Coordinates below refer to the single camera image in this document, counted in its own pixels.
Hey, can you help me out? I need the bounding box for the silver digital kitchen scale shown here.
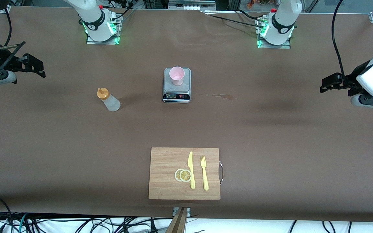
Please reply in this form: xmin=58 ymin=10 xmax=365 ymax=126
xmin=163 ymin=67 xmax=192 ymax=104

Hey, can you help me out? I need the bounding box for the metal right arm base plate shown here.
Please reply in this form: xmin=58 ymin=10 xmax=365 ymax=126
xmin=86 ymin=10 xmax=123 ymax=45

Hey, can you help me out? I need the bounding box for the teal floor cable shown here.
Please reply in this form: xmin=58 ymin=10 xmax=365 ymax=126
xmin=17 ymin=213 xmax=28 ymax=233

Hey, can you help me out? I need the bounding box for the pink plastic cup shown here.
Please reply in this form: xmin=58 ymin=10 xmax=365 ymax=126
xmin=169 ymin=66 xmax=185 ymax=86

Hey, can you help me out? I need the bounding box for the yellow plastic knife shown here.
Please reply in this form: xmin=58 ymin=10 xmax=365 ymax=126
xmin=188 ymin=151 xmax=196 ymax=190

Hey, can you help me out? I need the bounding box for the translucent sauce bottle orange cap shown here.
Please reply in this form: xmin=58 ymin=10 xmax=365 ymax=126
xmin=96 ymin=88 xmax=121 ymax=112

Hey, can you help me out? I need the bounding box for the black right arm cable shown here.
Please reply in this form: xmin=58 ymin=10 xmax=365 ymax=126
xmin=0 ymin=6 xmax=27 ymax=84

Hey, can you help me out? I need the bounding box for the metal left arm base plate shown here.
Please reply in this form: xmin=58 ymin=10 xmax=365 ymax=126
xmin=256 ymin=18 xmax=292 ymax=50

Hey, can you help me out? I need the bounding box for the wooden cutting board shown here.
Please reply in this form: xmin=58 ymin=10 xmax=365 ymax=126
xmin=148 ymin=147 xmax=224 ymax=200

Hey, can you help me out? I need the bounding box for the yellow plastic fork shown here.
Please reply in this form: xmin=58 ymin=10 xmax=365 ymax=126
xmin=200 ymin=155 xmax=209 ymax=191

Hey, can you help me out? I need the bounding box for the black cable across table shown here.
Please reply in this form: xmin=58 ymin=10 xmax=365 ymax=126
xmin=203 ymin=11 xmax=266 ymax=29

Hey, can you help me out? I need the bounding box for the orange toy food pile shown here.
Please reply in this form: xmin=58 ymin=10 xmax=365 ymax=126
xmin=246 ymin=0 xmax=273 ymax=9

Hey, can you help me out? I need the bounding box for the white power strip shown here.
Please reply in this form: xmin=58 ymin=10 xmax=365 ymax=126
xmin=168 ymin=0 xmax=216 ymax=11

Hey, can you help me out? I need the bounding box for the metal table clamp bracket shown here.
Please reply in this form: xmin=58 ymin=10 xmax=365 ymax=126
xmin=173 ymin=207 xmax=191 ymax=218

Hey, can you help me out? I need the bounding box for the wooden post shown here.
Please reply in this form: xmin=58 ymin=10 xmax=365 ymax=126
xmin=165 ymin=207 xmax=188 ymax=233

